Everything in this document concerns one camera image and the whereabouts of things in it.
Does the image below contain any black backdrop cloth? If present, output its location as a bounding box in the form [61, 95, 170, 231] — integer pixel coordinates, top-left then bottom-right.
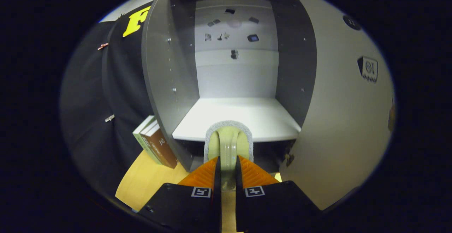
[59, 2, 156, 198]

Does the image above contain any white cabinet shelf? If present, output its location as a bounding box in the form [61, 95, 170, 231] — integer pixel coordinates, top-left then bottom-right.
[172, 97, 301, 142]

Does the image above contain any pale green grey-edged sponge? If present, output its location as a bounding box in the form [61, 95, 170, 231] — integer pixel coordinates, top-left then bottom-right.
[204, 120, 255, 191]

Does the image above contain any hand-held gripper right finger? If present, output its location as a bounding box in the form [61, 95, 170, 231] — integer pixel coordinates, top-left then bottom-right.
[235, 155, 323, 233]

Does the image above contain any beige cabinet door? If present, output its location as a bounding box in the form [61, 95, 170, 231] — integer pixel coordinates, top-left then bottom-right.
[279, 0, 396, 210]

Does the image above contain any brown book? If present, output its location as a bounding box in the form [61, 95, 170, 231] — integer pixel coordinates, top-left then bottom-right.
[140, 124, 178, 169]

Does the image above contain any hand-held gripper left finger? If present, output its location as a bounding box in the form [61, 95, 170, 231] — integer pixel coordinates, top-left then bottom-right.
[137, 156, 222, 233]

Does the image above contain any grey cabinet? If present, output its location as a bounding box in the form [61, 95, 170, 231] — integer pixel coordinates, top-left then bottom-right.
[141, 0, 317, 173]

